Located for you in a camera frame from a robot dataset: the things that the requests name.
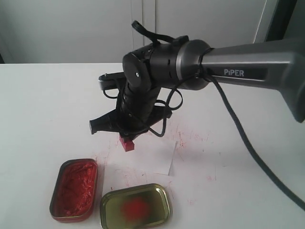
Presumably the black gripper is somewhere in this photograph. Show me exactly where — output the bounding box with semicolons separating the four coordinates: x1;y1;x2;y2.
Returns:
89;85;173;141

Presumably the white paper sheet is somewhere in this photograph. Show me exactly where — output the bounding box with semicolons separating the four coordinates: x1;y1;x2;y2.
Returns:
107;135;177;175

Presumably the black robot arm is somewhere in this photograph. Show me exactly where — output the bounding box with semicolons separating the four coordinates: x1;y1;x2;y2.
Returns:
89;37;305;140

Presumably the red ink paste tin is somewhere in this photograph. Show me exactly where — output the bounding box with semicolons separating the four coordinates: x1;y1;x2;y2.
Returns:
49;158;98;223

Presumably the black cable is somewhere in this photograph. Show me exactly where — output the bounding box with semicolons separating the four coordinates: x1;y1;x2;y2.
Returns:
102;21;305;213

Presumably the white cabinet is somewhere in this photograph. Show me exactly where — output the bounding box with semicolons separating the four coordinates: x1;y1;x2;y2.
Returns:
0;0;277;63

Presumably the dark vertical post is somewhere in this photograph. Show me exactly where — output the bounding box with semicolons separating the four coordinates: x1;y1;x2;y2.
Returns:
254;0;297;43

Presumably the red stamp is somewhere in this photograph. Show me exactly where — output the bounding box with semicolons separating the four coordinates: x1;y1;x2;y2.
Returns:
119;136;134;152

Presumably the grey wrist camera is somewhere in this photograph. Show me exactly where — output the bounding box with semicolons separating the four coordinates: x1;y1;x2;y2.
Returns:
98;72;126;91

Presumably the gold tin lid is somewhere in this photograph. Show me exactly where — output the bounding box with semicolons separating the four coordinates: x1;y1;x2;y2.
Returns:
100;183;171;229

